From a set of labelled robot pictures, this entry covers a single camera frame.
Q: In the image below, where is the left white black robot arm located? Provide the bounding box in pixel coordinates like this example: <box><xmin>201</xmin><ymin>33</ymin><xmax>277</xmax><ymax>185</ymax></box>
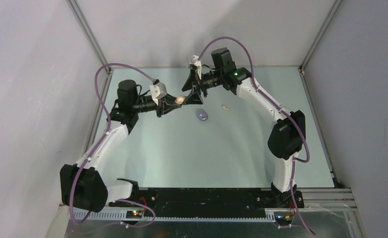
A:
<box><xmin>60</xmin><ymin>80</ymin><xmax>187</xmax><ymax>212</ymax></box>

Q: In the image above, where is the circuit board with leds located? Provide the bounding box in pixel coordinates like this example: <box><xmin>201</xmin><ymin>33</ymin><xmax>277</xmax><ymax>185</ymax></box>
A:
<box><xmin>125</xmin><ymin>210</ymin><xmax>144</xmax><ymax>219</ymax></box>
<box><xmin>275</xmin><ymin>215</ymin><xmax>294</xmax><ymax>227</ymax></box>

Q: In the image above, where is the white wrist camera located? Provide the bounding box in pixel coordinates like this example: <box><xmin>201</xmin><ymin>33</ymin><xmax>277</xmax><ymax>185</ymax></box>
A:
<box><xmin>149</xmin><ymin>79</ymin><xmax>167</xmax><ymax>105</ymax></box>
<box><xmin>188</xmin><ymin>55</ymin><xmax>202</xmax><ymax>80</ymax></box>

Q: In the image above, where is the right circuit board with LEDs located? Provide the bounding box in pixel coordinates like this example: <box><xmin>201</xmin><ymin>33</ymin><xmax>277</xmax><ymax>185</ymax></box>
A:
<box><xmin>275</xmin><ymin>215</ymin><xmax>294</xmax><ymax>227</ymax></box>

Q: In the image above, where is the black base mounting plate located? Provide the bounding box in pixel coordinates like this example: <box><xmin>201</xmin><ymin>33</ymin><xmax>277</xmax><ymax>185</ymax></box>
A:
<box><xmin>110</xmin><ymin>187</ymin><xmax>305</xmax><ymax>218</ymax></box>

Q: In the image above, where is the left circuit board with LEDs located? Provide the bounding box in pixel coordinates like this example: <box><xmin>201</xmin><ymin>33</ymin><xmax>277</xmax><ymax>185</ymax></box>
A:
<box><xmin>125</xmin><ymin>210</ymin><xmax>144</xmax><ymax>219</ymax></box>

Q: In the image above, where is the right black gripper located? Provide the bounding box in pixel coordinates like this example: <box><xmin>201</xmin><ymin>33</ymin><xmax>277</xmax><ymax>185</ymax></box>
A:
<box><xmin>182</xmin><ymin>68</ymin><xmax>224</xmax><ymax>105</ymax></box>

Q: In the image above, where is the purple earbud charging case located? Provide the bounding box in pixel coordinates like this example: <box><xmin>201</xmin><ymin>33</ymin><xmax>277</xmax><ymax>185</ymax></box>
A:
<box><xmin>196</xmin><ymin>110</ymin><xmax>209</xmax><ymax>121</ymax></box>

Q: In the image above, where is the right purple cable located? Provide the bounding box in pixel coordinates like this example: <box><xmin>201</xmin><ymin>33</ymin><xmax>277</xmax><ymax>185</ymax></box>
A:
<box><xmin>197</xmin><ymin>36</ymin><xmax>317</xmax><ymax>237</ymax></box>

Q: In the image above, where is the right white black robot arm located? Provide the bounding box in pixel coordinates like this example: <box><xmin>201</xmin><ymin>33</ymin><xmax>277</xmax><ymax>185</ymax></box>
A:
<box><xmin>182</xmin><ymin>48</ymin><xmax>306</xmax><ymax>207</ymax></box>

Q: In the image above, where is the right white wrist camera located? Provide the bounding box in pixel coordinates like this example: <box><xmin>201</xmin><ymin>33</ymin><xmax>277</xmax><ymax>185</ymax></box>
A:
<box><xmin>188</xmin><ymin>55</ymin><xmax>202</xmax><ymax>80</ymax></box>

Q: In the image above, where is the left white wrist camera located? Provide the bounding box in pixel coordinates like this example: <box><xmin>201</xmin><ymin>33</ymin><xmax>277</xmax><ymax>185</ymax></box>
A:
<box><xmin>149</xmin><ymin>79</ymin><xmax>167</xmax><ymax>105</ymax></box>

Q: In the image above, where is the beige earbud charging case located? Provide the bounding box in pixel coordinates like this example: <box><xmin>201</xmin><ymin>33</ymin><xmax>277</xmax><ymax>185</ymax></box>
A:
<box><xmin>174</xmin><ymin>95</ymin><xmax>187</xmax><ymax>105</ymax></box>

